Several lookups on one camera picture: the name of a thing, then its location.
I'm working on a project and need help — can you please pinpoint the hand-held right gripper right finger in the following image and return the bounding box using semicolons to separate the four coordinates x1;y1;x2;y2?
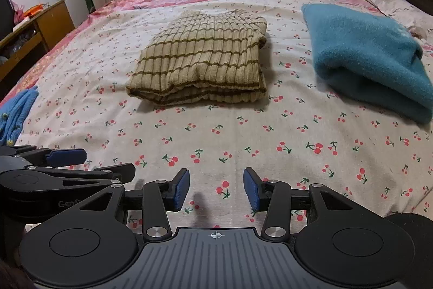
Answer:
244;167;354;241

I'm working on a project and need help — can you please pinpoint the black monitor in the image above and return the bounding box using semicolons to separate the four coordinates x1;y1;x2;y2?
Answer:
0;0;16;36

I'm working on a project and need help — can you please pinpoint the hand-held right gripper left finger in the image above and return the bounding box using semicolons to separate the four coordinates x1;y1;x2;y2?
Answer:
79;168;191;242

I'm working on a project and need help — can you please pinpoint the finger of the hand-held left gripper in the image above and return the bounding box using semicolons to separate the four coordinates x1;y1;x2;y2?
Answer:
0;145;87;171
27;163;136;188

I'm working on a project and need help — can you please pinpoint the blue knit cardigan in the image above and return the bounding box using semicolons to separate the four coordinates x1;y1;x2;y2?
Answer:
0;86;40;146

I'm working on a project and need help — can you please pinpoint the wooden desk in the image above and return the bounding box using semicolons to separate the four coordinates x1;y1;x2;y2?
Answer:
0;0;76;87

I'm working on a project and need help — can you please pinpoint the orange object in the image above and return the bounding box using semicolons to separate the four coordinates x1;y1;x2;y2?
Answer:
24;4;45;17

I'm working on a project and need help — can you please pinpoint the cherry print bed sheet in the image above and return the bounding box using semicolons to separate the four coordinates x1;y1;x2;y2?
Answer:
0;0;433;236

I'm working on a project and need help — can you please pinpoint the beige striped knit sweater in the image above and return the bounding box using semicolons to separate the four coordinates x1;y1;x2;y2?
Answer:
126;9;269;106

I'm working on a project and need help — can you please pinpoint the teal fleece garment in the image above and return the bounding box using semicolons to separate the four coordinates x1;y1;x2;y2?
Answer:
302;4;433;125

